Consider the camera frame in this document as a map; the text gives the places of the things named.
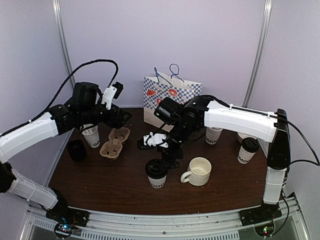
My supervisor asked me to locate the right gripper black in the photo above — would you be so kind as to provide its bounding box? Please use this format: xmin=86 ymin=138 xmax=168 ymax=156
xmin=157 ymin=120 xmax=195 ymax=172

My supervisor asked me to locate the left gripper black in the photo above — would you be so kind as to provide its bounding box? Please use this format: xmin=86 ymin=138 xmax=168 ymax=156
xmin=79 ymin=99 xmax=132 ymax=129

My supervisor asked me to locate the brown cardboard cup carrier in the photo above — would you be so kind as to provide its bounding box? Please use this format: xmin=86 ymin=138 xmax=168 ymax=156
xmin=99 ymin=127 xmax=131 ymax=161

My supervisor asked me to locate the blue checkered paper bag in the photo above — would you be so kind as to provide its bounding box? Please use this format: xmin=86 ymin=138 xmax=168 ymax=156
xmin=142 ymin=64 xmax=203 ymax=132

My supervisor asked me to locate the white paper coffee cup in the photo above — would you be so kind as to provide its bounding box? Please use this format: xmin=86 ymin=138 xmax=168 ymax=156
xmin=237 ymin=146 xmax=256 ymax=165

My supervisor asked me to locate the black coffee cup lid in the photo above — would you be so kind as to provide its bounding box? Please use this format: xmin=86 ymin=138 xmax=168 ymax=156
xmin=241 ymin=137 xmax=260 ymax=153

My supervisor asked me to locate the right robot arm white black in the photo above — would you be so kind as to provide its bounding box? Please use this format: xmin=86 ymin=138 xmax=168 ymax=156
xmin=145 ymin=95 xmax=291 ymax=221

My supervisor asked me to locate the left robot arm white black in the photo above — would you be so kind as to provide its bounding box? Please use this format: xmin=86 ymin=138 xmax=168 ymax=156
xmin=0 ymin=82 xmax=132 ymax=222

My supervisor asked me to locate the white ceramic mug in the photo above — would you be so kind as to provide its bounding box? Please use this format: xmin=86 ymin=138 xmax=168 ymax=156
xmin=180 ymin=157 xmax=212 ymax=187

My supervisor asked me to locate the white cup holding straws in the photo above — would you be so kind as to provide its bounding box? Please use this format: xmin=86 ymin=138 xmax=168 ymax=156
xmin=82 ymin=126 xmax=100 ymax=149

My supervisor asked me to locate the stack of black lids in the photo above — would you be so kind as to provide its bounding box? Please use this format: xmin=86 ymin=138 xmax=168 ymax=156
xmin=67 ymin=139 xmax=87 ymax=162

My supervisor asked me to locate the stack of white paper cups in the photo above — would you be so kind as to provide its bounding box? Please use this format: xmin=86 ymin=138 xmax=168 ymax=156
xmin=205 ymin=127 xmax=223 ymax=145

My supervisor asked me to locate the small white ceramic bowl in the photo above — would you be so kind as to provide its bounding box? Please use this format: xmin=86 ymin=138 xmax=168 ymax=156
xmin=237 ymin=132 xmax=249 ymax=144

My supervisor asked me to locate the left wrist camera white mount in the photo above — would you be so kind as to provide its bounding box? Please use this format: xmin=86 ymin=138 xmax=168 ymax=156
xmin=101 ymin=81 xmax=124 ymax=110

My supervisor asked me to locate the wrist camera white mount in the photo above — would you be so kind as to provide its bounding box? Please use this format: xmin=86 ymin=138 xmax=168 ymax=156
xmin=137 ymin=132 xmax=169 ymax=150
xmin=101 ymin=81 xmax=124 ymax=110

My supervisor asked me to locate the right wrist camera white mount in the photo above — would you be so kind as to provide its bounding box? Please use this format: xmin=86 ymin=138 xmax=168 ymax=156
xmin=137 ymin=132 xmax=169 ymax=150

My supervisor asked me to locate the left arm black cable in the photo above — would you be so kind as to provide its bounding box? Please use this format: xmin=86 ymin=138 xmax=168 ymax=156
xmin=0 ymin=59 xmax=120 ymax=137

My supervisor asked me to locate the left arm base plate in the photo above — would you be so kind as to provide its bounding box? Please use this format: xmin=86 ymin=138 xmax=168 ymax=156
xmin=43 ymin=207 xmax=90 ymax=227

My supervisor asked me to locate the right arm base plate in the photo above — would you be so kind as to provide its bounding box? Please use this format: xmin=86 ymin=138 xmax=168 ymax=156
xmin=239 ymin=204 xmax=282 ymax=226

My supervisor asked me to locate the left aluminium frame post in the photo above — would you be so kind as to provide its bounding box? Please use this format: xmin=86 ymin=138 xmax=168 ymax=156
xmin=52 ymin=0 xmax=73 ymax=75

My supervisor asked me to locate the aluminium frame post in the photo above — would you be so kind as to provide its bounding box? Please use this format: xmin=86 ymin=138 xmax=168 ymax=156
xmin=242 ymin=0 xmax=273 ymax=107
xmin=52 ymin=0 xmax=73 ymax=75

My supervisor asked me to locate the aluminium front rail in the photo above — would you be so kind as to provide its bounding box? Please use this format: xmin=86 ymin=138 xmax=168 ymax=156
xmin=19 ymin=192 xmax=308 ymax=240

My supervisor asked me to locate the right aluminium frame post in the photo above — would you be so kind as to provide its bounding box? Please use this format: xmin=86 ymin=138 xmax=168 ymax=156
xmin=242 ymin=0 xmax=273 ymax=107

